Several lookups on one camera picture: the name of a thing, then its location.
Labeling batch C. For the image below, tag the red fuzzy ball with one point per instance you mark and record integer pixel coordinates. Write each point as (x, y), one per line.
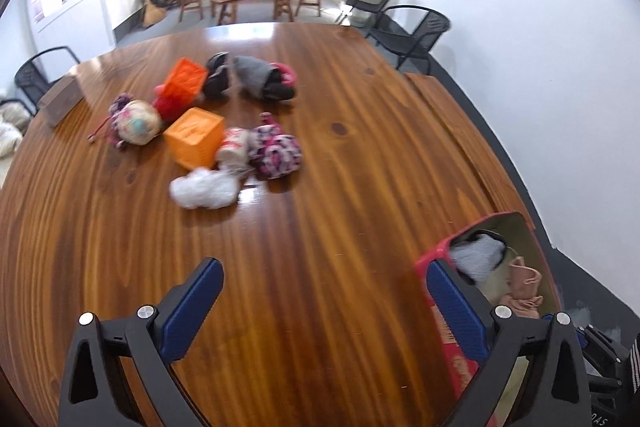
(167, 108)

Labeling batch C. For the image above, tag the orange embossed toy cube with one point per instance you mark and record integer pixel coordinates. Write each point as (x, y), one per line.
(187, 79)
(192, 134)

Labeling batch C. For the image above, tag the light grey sock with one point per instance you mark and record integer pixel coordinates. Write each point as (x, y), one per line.
(475, 257)

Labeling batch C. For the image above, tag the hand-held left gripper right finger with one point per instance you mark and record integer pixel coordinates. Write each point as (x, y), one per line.
(457, 307)

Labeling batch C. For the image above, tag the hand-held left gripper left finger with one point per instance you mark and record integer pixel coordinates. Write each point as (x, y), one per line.
(192, 307)

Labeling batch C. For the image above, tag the straw broom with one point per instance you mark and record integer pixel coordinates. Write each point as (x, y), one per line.
(152, 16)

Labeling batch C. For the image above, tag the peach fabric pouch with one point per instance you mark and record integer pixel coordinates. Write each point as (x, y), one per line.
(525, 287)

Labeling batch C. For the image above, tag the clear bag with white roll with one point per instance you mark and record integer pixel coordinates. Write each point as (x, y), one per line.
(232, 147)

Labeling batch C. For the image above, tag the dark brown sock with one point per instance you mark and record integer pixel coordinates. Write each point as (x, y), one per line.
(277, 91)

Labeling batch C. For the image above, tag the red cardboard box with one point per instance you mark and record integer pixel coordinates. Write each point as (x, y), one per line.
(520, 232)

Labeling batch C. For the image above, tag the white plastic bag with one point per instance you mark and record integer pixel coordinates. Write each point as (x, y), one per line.
(200, 189)

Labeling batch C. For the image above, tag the small grey-brown box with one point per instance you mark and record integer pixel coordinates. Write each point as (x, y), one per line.
(60, 99)

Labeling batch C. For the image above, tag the knotted pink foam curler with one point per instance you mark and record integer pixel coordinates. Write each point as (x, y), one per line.
(160, 90)

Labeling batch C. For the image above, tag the black sock with white trim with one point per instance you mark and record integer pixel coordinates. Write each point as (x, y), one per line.
(217, 79)

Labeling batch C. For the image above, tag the long wooden bench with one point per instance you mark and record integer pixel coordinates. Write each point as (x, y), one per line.
(450, 117)

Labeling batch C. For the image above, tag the white cloth bundle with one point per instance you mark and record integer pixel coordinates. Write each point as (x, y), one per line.
(10, 127)

